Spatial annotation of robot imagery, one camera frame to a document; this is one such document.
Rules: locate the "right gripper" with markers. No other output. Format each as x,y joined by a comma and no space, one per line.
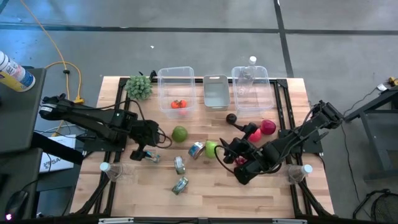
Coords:
236,149

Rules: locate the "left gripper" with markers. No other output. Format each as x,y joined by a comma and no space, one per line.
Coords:
146,133

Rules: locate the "orange red apple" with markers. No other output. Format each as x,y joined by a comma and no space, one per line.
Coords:
255,137

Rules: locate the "clear plastic bottle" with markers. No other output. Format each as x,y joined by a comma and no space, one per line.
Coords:
113,171
297,173
248,74

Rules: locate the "light green apple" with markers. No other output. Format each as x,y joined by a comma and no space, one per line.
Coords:
211,149

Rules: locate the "dark green apple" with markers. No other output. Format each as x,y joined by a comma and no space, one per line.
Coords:
179,134

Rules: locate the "green label tuna can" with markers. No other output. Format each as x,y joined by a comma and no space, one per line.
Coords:
180,185

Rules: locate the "blue red label can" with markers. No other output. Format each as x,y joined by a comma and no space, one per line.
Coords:
196,150

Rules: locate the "orange tomatoes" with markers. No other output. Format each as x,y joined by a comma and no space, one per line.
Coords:
175,104

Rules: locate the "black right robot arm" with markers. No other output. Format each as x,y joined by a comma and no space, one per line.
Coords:
295,140

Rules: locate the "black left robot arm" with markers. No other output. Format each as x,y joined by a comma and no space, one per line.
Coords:
93,119

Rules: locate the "dark red apple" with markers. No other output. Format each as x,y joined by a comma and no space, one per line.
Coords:
268,127

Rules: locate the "dark plum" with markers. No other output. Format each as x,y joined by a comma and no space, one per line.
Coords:
231,118

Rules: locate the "clear plastic bin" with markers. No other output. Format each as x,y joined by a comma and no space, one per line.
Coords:
261,102
175,81

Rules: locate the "small grey plastic bin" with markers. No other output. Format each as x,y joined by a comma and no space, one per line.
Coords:
216,93

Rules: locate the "green artificial plant white pot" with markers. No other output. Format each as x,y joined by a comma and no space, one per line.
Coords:
139,87

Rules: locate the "white cardboard box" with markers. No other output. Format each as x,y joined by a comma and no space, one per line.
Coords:
57,155

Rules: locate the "small black clamp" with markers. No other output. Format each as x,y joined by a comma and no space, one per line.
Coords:
152,75

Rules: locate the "black desk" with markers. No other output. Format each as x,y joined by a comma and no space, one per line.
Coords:
18,118

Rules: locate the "black computer mouse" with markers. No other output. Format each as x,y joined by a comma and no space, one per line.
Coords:
17,205

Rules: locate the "white power adapter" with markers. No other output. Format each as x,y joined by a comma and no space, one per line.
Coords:
382,87

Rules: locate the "white yellow wipes canister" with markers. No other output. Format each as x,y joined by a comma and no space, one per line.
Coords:
15,74

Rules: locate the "grey metal bracket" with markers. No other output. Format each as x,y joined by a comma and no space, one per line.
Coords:
289,221
116,220

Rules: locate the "black metal desk frame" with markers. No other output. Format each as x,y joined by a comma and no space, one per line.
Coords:
373,124

